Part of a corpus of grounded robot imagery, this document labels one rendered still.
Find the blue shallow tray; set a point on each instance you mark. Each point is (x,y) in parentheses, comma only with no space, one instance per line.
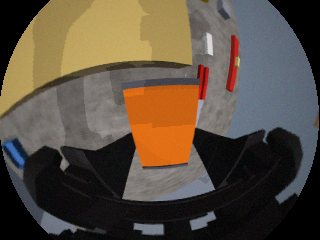
(15,152)

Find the tan panel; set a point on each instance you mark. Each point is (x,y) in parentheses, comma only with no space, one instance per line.
(68,39)

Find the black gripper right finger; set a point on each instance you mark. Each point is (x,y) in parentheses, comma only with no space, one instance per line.
(220,155)

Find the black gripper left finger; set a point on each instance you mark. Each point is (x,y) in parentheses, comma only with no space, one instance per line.
(110,164)

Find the red long flat bar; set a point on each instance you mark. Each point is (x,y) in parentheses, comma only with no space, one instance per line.
(234,63)

